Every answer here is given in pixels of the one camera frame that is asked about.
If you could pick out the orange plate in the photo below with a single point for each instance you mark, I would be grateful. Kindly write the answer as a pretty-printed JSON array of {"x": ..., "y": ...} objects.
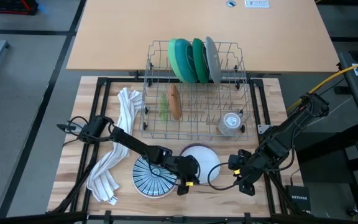
[{"x": 174, "y": 102}]

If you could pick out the light brown desk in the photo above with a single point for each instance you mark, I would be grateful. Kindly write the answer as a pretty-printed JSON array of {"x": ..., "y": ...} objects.
[{"x": 120, "y": 31}]

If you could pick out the blue white striped plate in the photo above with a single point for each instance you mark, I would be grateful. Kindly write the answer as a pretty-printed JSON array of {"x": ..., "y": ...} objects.
[{"x": 148, "y": 182}]

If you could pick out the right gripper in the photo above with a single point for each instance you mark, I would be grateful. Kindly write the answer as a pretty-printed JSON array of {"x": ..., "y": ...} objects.
[{"x": 256, "y": 165}]

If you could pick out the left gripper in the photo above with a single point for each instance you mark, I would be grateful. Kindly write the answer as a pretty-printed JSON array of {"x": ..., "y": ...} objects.
[{"x": 185, "y": 168}]

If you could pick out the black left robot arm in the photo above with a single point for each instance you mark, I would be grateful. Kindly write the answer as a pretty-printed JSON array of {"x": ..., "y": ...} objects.
[{"x": 129, "y": 141}]

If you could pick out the black metal frame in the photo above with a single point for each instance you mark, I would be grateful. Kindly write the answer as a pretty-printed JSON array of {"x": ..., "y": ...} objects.
[{"x": 123, "y": 80}]

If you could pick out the teal plate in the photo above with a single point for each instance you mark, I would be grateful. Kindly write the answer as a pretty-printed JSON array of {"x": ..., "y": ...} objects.
[{"x": 186, "y": 62}]

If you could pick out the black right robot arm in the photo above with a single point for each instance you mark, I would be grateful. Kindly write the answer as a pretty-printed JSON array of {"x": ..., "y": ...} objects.
[{"x": 294, "y": 127}]

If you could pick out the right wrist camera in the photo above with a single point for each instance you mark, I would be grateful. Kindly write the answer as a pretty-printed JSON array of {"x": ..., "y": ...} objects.
[{"x": 235, "y": 160}]

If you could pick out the black network switch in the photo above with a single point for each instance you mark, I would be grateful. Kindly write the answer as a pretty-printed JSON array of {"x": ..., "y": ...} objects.
[{"x": 298, "y": 199}]

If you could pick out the dark green plate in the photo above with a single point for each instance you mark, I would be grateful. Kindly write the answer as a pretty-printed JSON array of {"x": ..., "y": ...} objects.
[{"x": 201, "y": 62}]

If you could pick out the silver metal bracket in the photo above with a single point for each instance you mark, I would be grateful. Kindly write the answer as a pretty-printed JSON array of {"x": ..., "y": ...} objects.
[{"x": 261, "y": 128}]

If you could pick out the black red crate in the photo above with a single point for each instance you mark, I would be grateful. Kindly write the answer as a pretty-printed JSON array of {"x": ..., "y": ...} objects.
[{"x": 11, "y": 6}]

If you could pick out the patterned white cup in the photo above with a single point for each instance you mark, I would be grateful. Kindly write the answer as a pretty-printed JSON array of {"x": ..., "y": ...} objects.
[{"x": 230, "y": 124}]

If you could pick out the white striped towel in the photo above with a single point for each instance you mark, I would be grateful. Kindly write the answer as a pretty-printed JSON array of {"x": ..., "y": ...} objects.
[{"x": 126, "y": 109}]

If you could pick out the light green plate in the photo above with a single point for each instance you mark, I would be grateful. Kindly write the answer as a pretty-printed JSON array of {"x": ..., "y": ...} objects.
[{"x": 173, "y": 59}]

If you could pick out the grey plate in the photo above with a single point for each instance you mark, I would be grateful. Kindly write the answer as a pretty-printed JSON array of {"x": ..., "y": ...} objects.
[{"x": 213, "y": 59}]

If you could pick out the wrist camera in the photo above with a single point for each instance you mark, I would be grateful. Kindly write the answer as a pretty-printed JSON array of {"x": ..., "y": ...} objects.
[
  {"x": 235, "y": 160},
  {"x": 182, "y": 190}
]

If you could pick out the black caster wheel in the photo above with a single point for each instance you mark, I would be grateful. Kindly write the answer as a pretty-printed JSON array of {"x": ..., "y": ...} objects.
[{"x": 351, "y": 212}]

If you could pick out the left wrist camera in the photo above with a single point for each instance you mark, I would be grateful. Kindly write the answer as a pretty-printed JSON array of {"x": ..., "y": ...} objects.
[{"x": 182, "y": 190}]

